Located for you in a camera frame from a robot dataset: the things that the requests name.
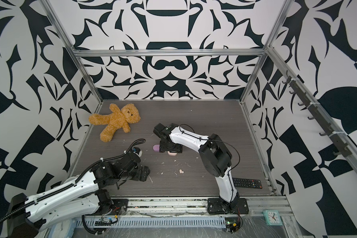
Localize purple earbud charging case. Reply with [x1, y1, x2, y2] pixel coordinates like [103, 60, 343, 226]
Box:
[153, 144, 160, 152]

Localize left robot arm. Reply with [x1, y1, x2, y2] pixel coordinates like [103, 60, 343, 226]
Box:
[0, 138, 150, 238]

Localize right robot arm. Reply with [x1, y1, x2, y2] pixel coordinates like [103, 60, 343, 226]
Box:
[154, 124, 240, 214]

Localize pink earbud charging case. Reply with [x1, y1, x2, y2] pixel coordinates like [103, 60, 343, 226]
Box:
[168, 151, 177, 156]

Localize brown teddy bear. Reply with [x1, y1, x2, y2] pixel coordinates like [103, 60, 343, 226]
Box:
[89, 104, 141, 142]

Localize black remote control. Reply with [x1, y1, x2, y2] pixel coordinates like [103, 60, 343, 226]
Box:
[233, 178, 262, 189]

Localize small green desk clock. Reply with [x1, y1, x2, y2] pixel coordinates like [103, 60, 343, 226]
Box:
[263, 210, 283, 226]

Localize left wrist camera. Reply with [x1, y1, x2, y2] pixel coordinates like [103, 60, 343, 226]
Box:
[131, 147, 142, 157]

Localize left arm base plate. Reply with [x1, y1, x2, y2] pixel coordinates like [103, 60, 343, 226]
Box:
[110, 198, 129, 215]

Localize white cable duct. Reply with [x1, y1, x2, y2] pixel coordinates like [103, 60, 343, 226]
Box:
[85, 217, 227, 229]

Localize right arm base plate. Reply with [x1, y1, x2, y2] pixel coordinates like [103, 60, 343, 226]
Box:
[207, 197, 250, 215]

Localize aluminium frame corner post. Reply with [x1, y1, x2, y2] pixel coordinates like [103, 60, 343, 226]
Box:
[240, 51, 267, 104]

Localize wall hook rail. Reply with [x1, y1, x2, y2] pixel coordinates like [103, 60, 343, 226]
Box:
[284, 75, 353, 158]

